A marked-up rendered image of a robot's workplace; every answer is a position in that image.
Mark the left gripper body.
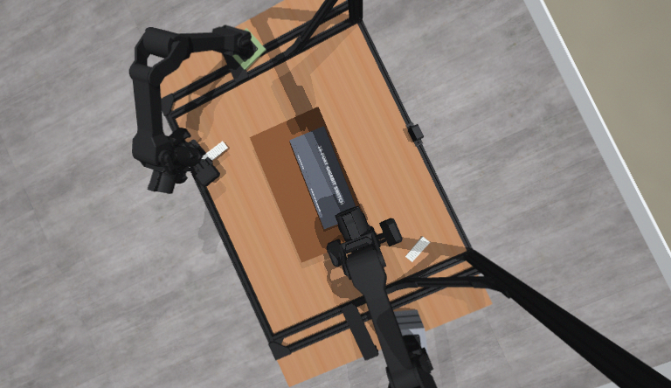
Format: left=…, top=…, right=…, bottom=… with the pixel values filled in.
left=327, top=218, right=403, bottom=267

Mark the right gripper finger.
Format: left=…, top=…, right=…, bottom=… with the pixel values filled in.
left=194, top=156, right=213, bottom=174
left=190, top=139, right=206, bottom=156

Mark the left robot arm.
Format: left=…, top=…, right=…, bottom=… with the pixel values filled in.
left=335, top=206, right=437, bottom=388

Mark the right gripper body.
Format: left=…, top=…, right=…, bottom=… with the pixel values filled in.
left=169, top=128, right=220, bottom=186

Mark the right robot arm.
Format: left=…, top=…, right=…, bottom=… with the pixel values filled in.
left=129, top=25, right=258, bottom=194

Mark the brown wooden stand with grey legs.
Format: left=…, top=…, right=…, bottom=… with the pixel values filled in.
left=250, top=107, right=363, bottom=262

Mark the dark grey network switch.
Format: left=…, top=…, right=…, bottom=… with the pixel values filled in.
left=289, top=126, right=356, bottom=229

